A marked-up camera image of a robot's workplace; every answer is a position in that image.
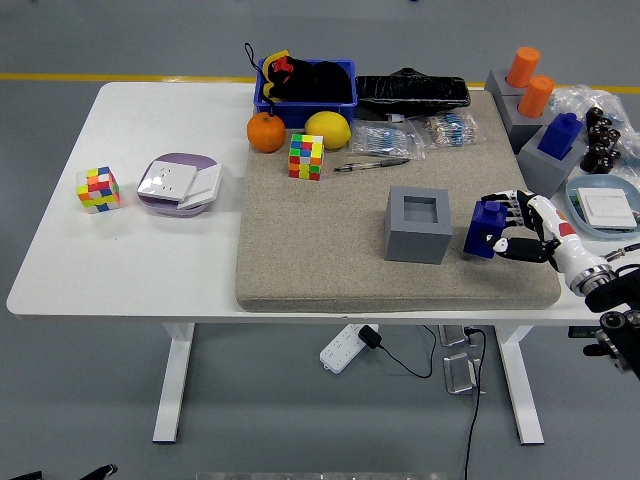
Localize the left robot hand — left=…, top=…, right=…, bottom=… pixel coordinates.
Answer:
left=0, top=464, right=119, bottom=480

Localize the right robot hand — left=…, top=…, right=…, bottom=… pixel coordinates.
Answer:
left=481, top=188, right=606, bottom=282

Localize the blue square seal stamp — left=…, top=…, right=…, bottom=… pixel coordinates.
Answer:
left=462, top=199, right=509, bottom=260
left=537, top=112, right=585, bottom=160

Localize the grey square-hole holder block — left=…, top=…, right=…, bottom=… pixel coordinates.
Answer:
left=516, top=124, right=589, bottom=199
left=383, top=185, right=454, bottom=265

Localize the orange cylinder seal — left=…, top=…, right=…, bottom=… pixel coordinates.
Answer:
left=517, top=75, right=556, bottom=119
left=506, top=46, right=542, bottom=86

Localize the light blue plate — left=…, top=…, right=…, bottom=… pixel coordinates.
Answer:
left=565, top=174, right=640, bottom=240

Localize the white table leg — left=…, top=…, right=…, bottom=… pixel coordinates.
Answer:
left=494, top=324, right=546, bottom=446
left=152, top=322, right=196, bottom=444

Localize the grey round-hole holder block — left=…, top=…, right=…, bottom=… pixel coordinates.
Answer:
left=492, top=89, right=559, bottom=144
left=483, top=68, right=526, bottom=101

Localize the crumpled clear plastic bag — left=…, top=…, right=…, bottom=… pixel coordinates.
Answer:
left=547, top=83, right=640, bottom=179

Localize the clear bag of resistors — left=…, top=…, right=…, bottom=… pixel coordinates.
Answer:
left=348, top=119, right=426, bottom=160
left=422, top=110, right=482, bottom=150

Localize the grey ballpoint pen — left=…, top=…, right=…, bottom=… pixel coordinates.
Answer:
left=333, top=157, right=414, bottom=174

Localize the black wrapped long device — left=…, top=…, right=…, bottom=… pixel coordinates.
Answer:
left=355, top=66, right=472, bottom=121

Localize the black plug adapter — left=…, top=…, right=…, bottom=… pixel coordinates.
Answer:
left=358, top=324, right=384, bottom=350

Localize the white power strip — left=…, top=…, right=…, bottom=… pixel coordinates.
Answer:
left=319, top=323, right=380, bottom=374

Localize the grey-brown mat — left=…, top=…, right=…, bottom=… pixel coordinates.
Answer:
left=234, top=88, right=562, bottom=314

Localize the yellow lemon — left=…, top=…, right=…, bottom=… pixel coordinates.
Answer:
left=304, top=110, right=353, bottom=150

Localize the colourful puzzle cube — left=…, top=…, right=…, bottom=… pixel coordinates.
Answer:
left=288, top=132, right=325, bottom=182
left=76, top=165, right=122, bottom=215

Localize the black cloth bundle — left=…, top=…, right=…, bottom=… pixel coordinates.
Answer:
left=284, top=57, right=354, bottom=104

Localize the blue plastic bin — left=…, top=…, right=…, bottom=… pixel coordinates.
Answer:
left=253, top=58, right=359, bottom=129

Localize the white socket panel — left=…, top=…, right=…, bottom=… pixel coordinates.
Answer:
left=137, top=159, right=199, bottom=203

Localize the orange fruit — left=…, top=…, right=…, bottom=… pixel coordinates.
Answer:
left=246, top=111, right=288, bottom=154

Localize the purple plate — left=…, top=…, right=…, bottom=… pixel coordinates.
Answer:
left=137, top=152, right=224, bottom=218

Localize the yellow black red toy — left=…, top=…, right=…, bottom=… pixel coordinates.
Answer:
left=261, top=48, right=296, bottom=104

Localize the white switch panel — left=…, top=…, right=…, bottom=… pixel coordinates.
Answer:
left=177, top=163, right=224, bottom=210
left=575, top=187, right=639, bottom=231

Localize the clear metal bracket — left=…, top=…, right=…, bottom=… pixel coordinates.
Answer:
left=438, top=324, right=474, bottom=348
left=443, top=351, right=484, bottom=397

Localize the black adapter cable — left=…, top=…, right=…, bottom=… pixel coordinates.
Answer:
left=377, top=324, right=439, bottom=380

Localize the long black power cable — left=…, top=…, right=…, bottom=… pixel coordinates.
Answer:
left=462, top=327, right=489, bottom=480

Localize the black strap cord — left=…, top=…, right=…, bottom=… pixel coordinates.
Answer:
left=243, top=42, right=279, bottom=119

